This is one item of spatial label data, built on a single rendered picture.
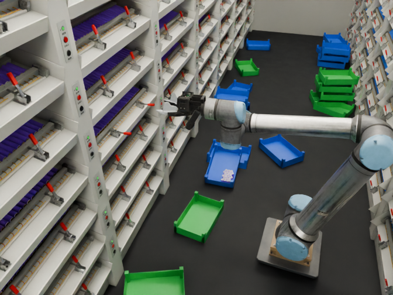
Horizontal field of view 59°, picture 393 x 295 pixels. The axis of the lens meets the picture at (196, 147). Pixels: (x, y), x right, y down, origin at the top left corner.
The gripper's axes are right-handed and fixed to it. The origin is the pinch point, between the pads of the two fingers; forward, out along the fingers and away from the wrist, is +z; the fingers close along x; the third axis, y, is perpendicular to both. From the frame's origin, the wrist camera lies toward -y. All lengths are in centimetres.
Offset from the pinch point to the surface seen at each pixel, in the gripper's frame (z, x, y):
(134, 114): 18.3, -6.9, -10.2
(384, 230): -113, -25, -75
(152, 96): 17.2, -27.3, -10.5
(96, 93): 22.3, 14.6, 11.3
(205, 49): 22, -148, -29
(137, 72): 16.5, -12.8, 9.5
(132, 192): 19, 7, -50
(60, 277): 24, 62, -47
